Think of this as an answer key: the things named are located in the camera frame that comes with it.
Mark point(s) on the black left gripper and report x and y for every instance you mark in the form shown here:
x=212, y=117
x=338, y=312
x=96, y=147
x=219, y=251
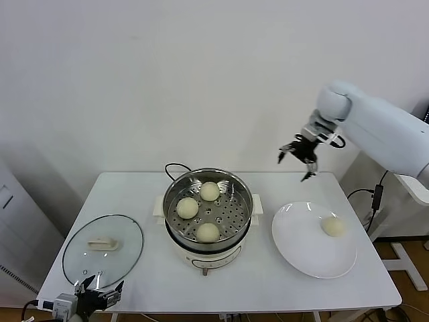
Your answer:
x=91, y=300

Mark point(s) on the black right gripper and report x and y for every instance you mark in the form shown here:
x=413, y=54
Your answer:
x=303, y=147

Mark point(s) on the white steamed baozi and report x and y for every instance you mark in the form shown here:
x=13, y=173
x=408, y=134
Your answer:
x=332, y=226
x=210, y=191
x=207, y=232
x=186, y=208

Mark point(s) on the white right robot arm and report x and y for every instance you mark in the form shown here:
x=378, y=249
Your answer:
x=378, y=127

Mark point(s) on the stainless steel steamer basket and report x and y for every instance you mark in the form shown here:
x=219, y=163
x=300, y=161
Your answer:
x=234, y=214

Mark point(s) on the white round plate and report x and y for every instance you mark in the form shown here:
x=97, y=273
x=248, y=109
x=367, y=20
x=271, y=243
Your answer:
x=301, y=241

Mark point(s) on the black power adapter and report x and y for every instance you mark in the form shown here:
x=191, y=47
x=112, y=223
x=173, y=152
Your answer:
x=376, y=197

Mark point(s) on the white cabinet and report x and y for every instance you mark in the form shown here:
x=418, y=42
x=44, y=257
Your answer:
x=20, y=228

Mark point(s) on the white electric cooker pot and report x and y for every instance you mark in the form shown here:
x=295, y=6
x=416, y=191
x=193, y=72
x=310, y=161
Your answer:
x=207, y=258

